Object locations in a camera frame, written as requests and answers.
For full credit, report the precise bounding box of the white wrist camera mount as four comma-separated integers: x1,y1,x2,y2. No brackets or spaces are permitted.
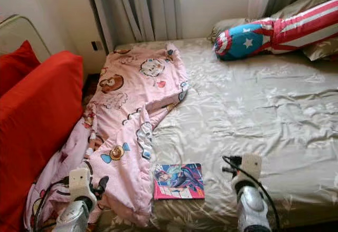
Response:
67,168,93,204
235,153,264,191

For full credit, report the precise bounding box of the pink cartoon print blanket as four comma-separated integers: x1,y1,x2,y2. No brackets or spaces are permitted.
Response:
24,43,190,230

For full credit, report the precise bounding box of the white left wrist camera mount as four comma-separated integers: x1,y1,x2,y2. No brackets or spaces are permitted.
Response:
67,168,93,204

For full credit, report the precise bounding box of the star and stripes bolster pillow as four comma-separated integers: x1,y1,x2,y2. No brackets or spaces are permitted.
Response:
214,0,338,61

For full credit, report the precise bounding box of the colourful comic book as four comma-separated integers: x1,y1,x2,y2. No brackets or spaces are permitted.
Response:
153,163,205,200

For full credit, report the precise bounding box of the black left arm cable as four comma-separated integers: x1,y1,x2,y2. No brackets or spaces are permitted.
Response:
32,177,72,232

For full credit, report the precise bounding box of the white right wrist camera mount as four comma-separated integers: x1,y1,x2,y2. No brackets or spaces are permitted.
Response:
235,153,264,191

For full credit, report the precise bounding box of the red fabric cushion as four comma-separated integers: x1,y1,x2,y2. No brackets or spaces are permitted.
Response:
0,40,39,96
0,51,84,232

